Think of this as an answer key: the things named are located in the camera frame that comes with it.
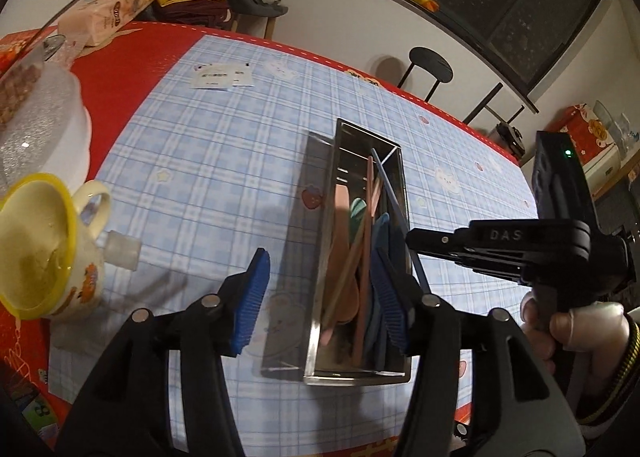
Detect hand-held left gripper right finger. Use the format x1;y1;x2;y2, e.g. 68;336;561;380
372;247;586;457

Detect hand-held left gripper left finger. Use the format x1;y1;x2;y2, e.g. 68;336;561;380
55;247;271;457

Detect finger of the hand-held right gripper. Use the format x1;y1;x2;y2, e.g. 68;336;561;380
406;227;476;254
447;249;526;284

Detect blue chopstick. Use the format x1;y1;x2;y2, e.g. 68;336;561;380
371;148;430;294

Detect blue spoon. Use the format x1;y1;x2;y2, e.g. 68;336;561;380
362;212;402;369

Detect pink chopstick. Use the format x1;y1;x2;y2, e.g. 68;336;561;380
352;156;376;369

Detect green spoon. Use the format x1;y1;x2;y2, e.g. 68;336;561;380
350;197;372;244

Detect pink spoon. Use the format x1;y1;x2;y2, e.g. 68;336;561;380
320;187;358;345

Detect stainless steel utensil tray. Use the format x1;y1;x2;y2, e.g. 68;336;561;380
260;118;414;386

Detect person's right forearm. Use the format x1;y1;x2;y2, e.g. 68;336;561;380
570;322;640;443

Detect person's right hand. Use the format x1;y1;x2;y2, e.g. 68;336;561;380
520;294;628;363

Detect white refrigerator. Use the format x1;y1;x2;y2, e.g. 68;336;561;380
575;137;640;199

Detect black metal rack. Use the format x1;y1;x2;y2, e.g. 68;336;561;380
462;82;526;138

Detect blue plaid table mat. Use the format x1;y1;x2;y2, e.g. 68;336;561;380
47;34;541;457

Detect black round stool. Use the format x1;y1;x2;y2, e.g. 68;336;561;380
397;47;454;101

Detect black window sill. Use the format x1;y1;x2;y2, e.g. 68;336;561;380
362;0;539;114

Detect cartoon print mug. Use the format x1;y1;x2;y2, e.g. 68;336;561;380
0;172;113;322

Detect white paper cards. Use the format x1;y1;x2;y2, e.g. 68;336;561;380
190;62;235;91

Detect green printed packet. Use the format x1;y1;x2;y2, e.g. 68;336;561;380
22;387;61;433

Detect white plastic container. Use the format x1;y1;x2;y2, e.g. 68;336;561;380
0;62;92;198

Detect grey stool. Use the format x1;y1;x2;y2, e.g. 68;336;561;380
225;0;291;39

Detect glass bowl of snacks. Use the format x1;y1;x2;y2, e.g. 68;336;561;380
0;32;68;138

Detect pink snack bag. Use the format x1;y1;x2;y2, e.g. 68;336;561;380
57;0;157;48

